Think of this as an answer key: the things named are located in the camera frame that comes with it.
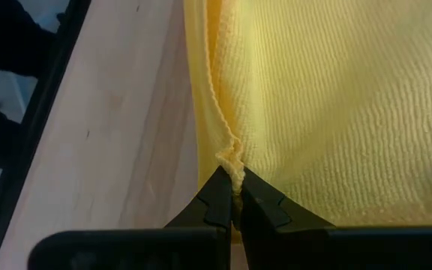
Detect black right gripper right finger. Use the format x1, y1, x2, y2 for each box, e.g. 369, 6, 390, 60
240, 166, 336, 270

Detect black aluminium table frame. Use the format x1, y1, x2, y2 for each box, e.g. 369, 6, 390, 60
0, 0, 92, 270

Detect yellow microfiber towel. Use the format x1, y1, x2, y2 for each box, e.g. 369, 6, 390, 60
183, 0, 432, 245

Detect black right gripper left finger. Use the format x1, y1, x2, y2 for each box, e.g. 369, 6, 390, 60
165, 166, 234, 241

